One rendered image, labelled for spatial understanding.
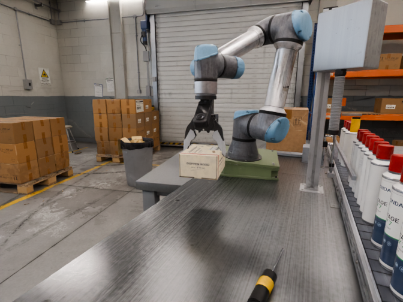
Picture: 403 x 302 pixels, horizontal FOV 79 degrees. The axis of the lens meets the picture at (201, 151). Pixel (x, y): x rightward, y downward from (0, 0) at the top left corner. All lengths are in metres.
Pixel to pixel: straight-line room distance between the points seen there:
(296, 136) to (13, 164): 3.21
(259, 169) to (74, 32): 6.61
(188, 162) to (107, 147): 4.10
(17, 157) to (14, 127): 0.36
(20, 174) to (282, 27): 3.31
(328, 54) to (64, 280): 0.97
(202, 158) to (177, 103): 4.98
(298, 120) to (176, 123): 4.35
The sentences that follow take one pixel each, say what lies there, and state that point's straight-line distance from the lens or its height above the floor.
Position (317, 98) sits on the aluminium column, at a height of 1.19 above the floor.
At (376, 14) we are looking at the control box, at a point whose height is 1.43.
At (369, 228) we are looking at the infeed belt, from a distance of 0.76.
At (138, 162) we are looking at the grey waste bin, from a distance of 3.30.
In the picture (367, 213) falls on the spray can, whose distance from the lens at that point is 0.77.
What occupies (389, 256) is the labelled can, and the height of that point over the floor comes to 0.91.
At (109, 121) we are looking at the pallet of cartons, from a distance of 4.70.
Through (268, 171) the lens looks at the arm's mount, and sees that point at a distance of 1.15.
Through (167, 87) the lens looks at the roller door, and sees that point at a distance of 5.78.
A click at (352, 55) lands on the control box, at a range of 0.93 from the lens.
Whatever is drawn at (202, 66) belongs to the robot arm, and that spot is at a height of 1.29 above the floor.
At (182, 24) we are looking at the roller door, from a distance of 5.84.
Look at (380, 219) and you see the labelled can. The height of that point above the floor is 0.95.
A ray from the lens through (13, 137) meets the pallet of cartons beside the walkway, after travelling 3.63.
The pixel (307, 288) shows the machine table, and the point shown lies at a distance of 0.59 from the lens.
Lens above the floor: 1.20
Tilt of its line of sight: 13 degrees down
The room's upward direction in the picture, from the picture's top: straight up
